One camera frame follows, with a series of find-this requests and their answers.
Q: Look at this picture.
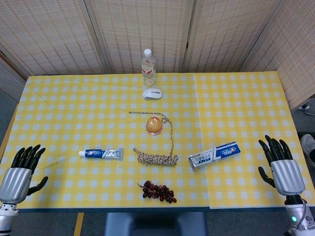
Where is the woven folding screen panel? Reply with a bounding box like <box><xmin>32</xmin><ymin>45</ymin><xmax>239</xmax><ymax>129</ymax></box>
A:
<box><xmin>0</xmin><ymin>0</ymin><xmax>111</xmax><ymax>76</ymax></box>
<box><xmin>241</xmin><ymin>0</ymin><xmax>315</xmax><ymax>111</ymax></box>
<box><xmin>0</xmin><ymin>44</ymin><xmax>28</xmax><ymax>104</ymax></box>
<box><xmin>183</xmin><ymin>0</ymin><xmax>286</xmax><ymax>73</ymax></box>
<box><xmin>85</xmin><ymin>0</ymin><xmax>195</xmax><ymax>74</ymax></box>

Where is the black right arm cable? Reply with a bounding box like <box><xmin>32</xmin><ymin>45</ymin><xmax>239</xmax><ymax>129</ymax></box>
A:
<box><xmin>283</xmin><ymin>198</ymin><xmax>309</xmax><ymax>235</ymax></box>

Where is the dark red grape bunch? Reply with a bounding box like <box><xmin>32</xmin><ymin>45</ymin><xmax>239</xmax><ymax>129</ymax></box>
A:
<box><xmin>137</xmin><ymin>180</ymin><xmax>178</xmax><ymax>204</ymax></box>

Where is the white sneaker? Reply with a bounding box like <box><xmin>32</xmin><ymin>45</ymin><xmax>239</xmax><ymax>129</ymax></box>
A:
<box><xmin>299</xmin><ymin>134</ymin><xmax>315</xmax><ymax>168</ymax></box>

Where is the yellow checkered tablecloth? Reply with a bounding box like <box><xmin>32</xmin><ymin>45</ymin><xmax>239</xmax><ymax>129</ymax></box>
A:
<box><xmin>0</xmin><ymin>71</ymin><xmax>315</xmax><ymax>209</ymax></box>

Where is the blue and white toothpaste box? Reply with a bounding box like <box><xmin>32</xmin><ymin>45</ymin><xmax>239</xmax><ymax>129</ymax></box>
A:
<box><xmin>188</xmin><ymin>141</ymin><xmax>241</xmax><ymax>173</ymax></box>

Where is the white computer mouse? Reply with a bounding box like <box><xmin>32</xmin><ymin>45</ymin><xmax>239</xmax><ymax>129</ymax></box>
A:
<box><xmin>142</xmin><ymin>88</ymin><xmax>163</xmax><ymax>101</ymax></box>

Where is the coiled speckled rope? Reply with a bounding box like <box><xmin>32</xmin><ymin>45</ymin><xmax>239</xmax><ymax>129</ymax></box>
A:
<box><xmin>128</xmin><ymin>111</ymin><xmax>179</xmax><ymax>167</ymax></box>

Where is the blue and white toothpaste tube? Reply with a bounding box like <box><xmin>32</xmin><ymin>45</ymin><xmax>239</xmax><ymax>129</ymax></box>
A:
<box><xmin>78</xmin><ymin>147</ymin><xmax>124</xmax><ymax>162</ymax></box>

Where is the clear plastic water bottle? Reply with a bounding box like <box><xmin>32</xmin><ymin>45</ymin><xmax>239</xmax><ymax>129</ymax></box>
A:
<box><xmin>141</xmin><ymin>49</ymin><xmax>157</xmax><ymax>86</ymax></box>

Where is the black and silver left hand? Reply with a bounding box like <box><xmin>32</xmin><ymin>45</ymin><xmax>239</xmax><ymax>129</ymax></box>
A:
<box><xmin>0</xmin><ymin>144</ymin><xmax>49</xmax><ymax>204</ymax></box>

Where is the black and silver right hand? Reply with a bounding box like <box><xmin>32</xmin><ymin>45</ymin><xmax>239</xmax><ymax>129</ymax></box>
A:
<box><xmin>257</xmin><ymin>134</ymin><xmax>306</xmax><ymax>197</ymax></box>

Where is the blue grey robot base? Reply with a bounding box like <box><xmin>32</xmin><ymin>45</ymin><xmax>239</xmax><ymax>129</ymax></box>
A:
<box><xmin>104</xmin><ymin>211</ymin><xmax>208</xmax><ymax>236</ymax></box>

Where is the orange round fruit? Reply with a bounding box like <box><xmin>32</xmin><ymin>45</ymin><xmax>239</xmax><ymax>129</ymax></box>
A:
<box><xmin>145</xmin><ymin>116</ymin><xmax>164</xmax><ymax>136</ymax></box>

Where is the grey sneaker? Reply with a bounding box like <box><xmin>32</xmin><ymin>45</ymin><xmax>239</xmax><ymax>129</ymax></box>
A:
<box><xmin>299</xmin><ymin>98</ymin><xmax>315</xmax><ymax>116</ymax></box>

